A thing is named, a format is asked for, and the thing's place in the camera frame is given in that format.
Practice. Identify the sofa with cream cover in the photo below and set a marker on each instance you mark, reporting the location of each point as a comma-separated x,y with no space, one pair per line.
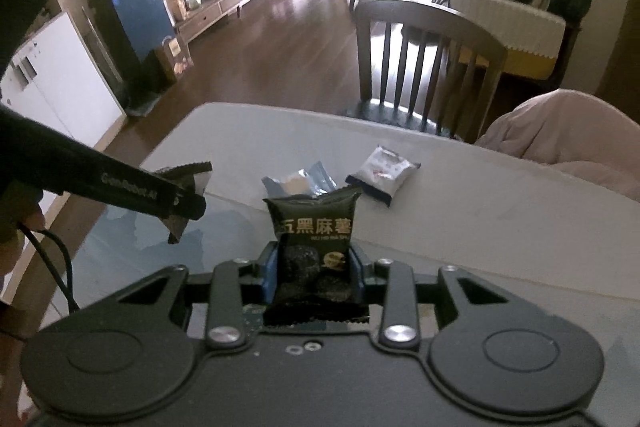
505,32

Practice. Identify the brown paper bag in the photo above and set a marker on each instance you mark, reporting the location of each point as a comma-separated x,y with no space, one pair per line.
172,57

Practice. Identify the white cabinet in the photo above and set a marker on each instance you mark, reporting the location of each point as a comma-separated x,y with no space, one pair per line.
65,77

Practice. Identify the grey floor mat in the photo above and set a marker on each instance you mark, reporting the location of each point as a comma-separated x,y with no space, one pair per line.
145,108

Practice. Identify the white black-edged snack packet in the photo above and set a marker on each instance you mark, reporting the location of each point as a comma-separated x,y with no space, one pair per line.
382,172

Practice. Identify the blue front cabinet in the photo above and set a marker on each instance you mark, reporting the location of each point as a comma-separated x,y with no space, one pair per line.
140,12

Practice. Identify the brown triangular snack packet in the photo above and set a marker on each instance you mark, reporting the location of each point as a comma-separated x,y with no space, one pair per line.
192,168

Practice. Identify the blue-grey round cookie packet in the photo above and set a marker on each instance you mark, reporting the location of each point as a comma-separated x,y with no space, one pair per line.
320,179

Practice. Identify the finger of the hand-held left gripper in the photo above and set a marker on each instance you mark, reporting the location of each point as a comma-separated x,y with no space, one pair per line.
187,202

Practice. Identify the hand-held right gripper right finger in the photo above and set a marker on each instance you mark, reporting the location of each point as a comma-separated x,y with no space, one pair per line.
356,265

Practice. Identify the dark wooden chair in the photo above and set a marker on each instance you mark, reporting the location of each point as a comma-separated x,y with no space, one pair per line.
425,14

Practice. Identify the mountain print table mat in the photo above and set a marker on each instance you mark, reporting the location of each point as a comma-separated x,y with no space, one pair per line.
140,257

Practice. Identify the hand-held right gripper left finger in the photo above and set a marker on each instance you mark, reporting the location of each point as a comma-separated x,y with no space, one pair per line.
270,263

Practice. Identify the black snack packet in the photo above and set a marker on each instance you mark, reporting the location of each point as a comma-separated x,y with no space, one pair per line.
310,227

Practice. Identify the person's left hand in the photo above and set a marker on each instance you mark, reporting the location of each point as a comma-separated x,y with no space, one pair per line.
34,217

